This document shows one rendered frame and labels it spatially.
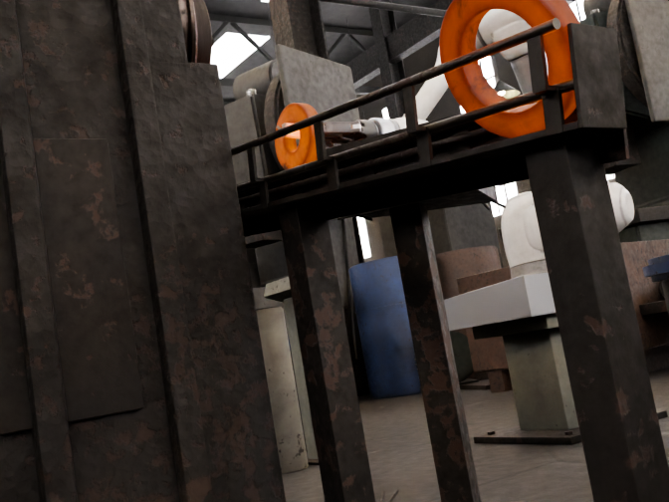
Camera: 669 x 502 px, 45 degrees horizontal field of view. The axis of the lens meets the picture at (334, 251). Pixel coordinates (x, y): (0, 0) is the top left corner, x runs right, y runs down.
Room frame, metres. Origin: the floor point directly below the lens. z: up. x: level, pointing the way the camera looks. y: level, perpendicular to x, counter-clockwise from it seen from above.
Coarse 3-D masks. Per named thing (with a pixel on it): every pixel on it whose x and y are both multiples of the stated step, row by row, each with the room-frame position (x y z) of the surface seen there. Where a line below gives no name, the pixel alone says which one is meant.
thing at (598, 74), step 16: (576, 32) 0.81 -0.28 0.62; (592, 32) 0.82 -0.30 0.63; (608, 32) 0.84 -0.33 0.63; (576, 48) 0.81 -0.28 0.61; (592, 48) 0.82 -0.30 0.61; (608, 48) 0.84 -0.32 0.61; (576, 64) 0.81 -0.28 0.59; (592, 64) 0.82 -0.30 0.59; (608, 64) 0.84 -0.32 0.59; (576, 80) 0.81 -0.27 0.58; (592, 80) 0.82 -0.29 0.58; (608, 80) 0.84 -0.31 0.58; (576, 96) 0.81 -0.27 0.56; (592, 96) 0.82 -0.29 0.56; (608, 96) 0.84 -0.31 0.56; (576, 112) 0.81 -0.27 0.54; (592, 112) 0.82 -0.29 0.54; (608, 112) 0.83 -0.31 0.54; (624, 112) 0.85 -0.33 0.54; (624, 128) 0.86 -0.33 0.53
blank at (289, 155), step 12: (288, 108) 1.77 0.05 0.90; (300, 108) 1.73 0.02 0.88; (312, 108) 1.74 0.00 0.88; (288, 120) 1.78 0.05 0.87; (300, 120) 1.74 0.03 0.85; (300, 132) 1.74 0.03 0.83; (312, 132) 1.71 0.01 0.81; (276, 144) 1.83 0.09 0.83; (288, 144) 1.80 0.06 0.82; (300, 144) 1.75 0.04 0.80; (312, 144) 1.72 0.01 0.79; (288, 156) 1.79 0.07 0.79; (300, 156) 1.75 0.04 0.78; (312, 156) 1.74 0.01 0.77; (288, 168) 1.79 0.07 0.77
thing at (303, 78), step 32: (288, 64) 5.26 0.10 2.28; (320, 64) 5.57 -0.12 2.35; (256, 96) 5.39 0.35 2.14; (288, 96) 5.22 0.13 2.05; (320, 96) 5.51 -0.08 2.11; (352, 96) 5.86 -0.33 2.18; (256, 128) 5.38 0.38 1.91; (256, 160) 5.40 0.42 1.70; (352, 224) 6.13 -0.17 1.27; (256, 256) 6.08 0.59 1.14; (352, 256) 6.07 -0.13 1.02; (352, 320) 5.92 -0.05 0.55; (352, 352) 5.88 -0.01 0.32
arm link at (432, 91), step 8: (440, 64) 2.17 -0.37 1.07; (432, 80) 2.15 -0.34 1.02; (440, 80) 2.15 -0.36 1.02; (424, 88) 2.15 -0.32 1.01; (432, 88) 2.14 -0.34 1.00; (440, 88) 2.15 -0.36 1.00; (416, 96) 2.16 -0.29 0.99; (424, 96) 2.14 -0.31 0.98; (432, 96) 2.14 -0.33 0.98; (440, 96) 2.16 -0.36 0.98; (416, 104) 2.14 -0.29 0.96; (424, 104) 2.14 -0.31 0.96; (432, 104) 2.15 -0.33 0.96; (424, 112) 2.15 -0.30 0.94; (424, 120) 2.16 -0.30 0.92
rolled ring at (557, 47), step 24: (456, 0) 0.88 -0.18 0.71; (480, 0) 0.85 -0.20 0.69; (504, 0) 0.83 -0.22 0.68; (528, 0) 0.81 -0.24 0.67; (552, 0) 0.81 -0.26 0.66; (456, 24) 0.90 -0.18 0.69; (456, 48) 0.91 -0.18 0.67; (552, 48) 0.82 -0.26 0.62; (456, 72) 0.93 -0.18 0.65; (480, 72) 0.94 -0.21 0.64; (552, 72) 0.84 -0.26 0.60; (456, 96) 0.95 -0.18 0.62; (480, 96) 0.93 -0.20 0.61; (480, 120) 0.95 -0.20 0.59; (504, 120) 0.92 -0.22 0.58; (528, 120) 0.90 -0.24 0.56
